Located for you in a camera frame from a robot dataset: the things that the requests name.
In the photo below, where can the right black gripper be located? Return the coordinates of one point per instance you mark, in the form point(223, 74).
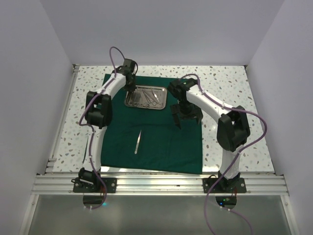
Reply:
point(196, 113)

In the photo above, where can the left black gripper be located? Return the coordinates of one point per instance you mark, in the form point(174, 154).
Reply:
point(132, 87)

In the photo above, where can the dark green surgical cloth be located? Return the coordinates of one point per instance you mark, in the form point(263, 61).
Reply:
point(163, 146)

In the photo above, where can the wide steel tweezers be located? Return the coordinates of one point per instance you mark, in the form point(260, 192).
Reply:
point(137, 142)

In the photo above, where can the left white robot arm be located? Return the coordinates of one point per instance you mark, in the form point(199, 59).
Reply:
point(98, 116)

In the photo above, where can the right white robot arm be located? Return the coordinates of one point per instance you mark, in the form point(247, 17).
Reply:
point(232, 126)

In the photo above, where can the steel surgical scissors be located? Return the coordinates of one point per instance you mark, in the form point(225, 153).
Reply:
point(150, 99)

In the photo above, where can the steel instrument tray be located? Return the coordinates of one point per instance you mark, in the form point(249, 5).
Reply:
point(158, 93)

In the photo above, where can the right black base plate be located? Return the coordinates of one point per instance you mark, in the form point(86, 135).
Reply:
point(237, 185)

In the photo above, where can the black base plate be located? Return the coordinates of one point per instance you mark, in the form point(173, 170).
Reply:
point(237, 185)
point(107, 184)

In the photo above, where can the left side aluminium rail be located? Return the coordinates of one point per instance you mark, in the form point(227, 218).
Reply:
point(51, 158)

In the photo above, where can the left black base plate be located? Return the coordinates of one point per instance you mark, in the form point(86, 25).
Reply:
point(107, 184)

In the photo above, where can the aluminium mounting rail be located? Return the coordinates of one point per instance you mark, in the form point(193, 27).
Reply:
point(160, 184)

